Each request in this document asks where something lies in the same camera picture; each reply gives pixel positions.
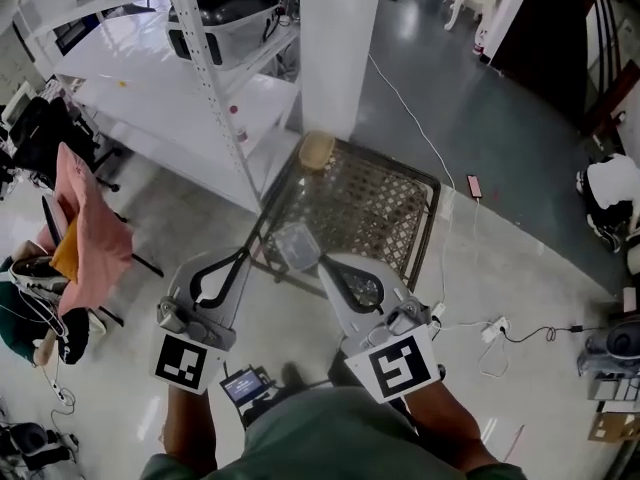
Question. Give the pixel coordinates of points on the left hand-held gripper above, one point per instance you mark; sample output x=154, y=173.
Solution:
x=180, y=363

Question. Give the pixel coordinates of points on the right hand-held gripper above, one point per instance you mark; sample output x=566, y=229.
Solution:
x=400, y=363

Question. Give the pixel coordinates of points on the clear plastic container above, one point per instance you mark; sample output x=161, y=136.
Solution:
x=300, y=268

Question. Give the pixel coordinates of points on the person's left forearm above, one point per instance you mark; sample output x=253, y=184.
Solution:
x=190, y=428

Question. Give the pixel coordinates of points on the person's right forearm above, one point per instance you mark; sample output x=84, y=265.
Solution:
x=445, y=423

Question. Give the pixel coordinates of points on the black-legged chair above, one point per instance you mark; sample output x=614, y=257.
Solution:
x=150, y=268

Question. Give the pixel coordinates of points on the dark wicker glass-top table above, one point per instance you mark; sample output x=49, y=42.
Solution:
x=370, y=203

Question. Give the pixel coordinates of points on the small screen device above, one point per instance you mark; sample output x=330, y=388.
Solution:
x=242, y=383

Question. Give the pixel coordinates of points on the person's left shoe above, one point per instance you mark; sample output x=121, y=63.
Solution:
x=295, y=375

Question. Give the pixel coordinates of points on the pink cloth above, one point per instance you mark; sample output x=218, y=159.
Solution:
x=95, y=228

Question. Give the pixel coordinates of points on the person's green shirt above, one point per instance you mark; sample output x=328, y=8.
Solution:
x=325, y=438

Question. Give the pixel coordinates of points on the orange cushion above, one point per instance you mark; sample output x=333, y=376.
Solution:
x=67, y=253

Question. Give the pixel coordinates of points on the pink phone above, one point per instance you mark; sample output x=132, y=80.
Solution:
x=475, y=186

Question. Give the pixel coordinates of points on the small tan woven basket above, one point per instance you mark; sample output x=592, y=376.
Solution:
x=316, y=149

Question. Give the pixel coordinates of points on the white black device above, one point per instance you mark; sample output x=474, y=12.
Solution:
x=35, y=270

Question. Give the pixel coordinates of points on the white metal shelving rack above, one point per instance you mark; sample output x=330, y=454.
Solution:
x=150, y=98

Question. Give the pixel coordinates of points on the black office chair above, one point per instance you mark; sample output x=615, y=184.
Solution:
x=45, y=133

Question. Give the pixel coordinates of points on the black round device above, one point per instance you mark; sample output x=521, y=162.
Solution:
x=30, y=440

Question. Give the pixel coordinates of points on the white grey appliance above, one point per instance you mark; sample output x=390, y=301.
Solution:
x=615, y=343

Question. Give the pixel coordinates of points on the grey white boxes rack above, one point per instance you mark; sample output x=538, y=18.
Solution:
x=612, y=388

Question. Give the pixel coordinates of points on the cardboard box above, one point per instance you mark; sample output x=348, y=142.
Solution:
x=615, y=425

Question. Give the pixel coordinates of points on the black white appliance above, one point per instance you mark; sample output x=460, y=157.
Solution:
x=230, y=13

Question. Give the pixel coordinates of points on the small red white bottle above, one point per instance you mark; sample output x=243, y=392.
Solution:
x=480, y=43

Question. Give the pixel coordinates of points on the dark wooden frame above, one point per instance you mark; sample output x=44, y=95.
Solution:
x=612, y=93

